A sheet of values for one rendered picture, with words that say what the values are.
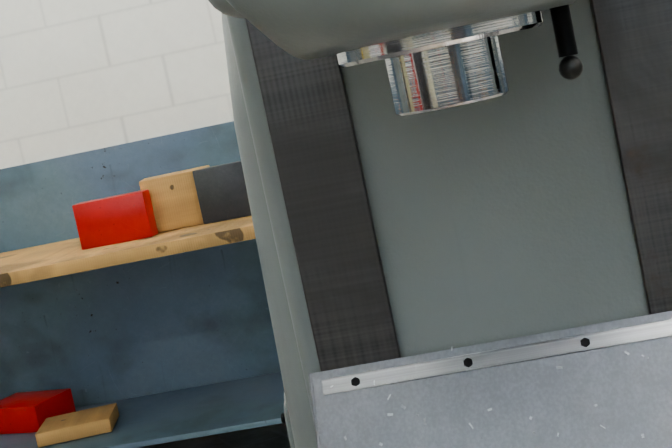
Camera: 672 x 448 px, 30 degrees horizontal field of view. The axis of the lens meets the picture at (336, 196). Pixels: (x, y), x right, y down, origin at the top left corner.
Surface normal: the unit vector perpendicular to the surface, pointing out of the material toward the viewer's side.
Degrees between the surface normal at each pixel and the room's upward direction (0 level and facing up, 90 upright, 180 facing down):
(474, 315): 90
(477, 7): 149
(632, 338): 63
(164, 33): 90
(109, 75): 90
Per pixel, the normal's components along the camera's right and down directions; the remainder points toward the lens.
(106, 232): -0.17, 0.13
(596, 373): -0.20, -0.32
